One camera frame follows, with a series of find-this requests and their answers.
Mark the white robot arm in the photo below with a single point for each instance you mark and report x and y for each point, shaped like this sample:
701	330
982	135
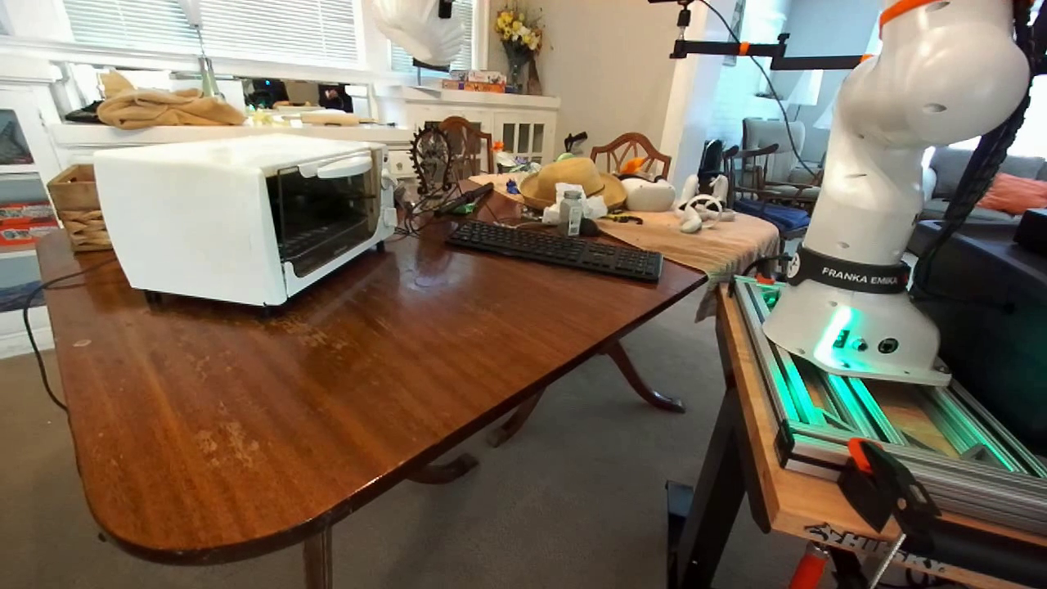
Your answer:
945	70

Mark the black computer keyboard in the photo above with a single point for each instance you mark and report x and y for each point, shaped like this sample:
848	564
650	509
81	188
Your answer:
550	247

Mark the tan straw hat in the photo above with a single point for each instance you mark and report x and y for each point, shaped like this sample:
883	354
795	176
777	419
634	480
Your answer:
536	191

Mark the wooden dining chair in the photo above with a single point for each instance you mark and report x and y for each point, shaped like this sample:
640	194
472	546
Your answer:
632	155

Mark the yellow flower vase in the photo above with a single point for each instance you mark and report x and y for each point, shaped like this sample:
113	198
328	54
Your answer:
521	45

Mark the white toaster oven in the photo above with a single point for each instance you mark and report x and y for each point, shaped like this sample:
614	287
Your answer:
244	220

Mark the wicker basket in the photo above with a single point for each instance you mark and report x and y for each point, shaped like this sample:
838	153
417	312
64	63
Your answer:
80	210

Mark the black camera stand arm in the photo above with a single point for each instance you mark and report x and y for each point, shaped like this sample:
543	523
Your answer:
777	54

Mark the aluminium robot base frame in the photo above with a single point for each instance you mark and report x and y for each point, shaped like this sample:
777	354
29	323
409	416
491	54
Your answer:
944	436

